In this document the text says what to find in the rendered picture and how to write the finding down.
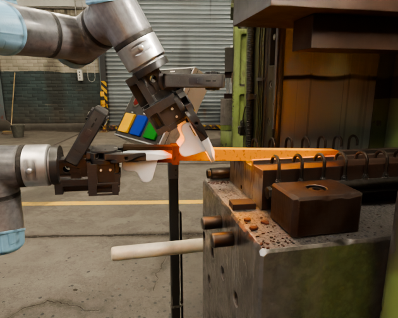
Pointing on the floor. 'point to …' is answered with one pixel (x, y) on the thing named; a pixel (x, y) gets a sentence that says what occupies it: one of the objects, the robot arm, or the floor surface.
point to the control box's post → (174, 236)
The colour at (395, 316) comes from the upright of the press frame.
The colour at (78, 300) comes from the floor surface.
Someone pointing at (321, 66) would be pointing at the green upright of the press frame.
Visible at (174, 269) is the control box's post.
